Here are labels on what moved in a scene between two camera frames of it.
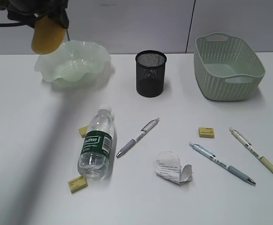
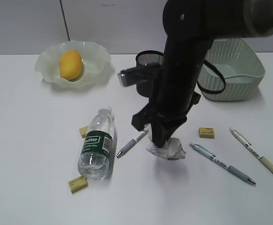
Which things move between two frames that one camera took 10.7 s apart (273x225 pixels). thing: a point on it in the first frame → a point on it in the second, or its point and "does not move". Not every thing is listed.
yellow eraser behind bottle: [83, 131] does not move
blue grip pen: [205, 152] does not move
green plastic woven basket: [225, 69] does not move
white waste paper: [168, 167] → [173, 150]
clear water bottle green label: [93, 161] does not move
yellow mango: [48, 35] → [70, 65]
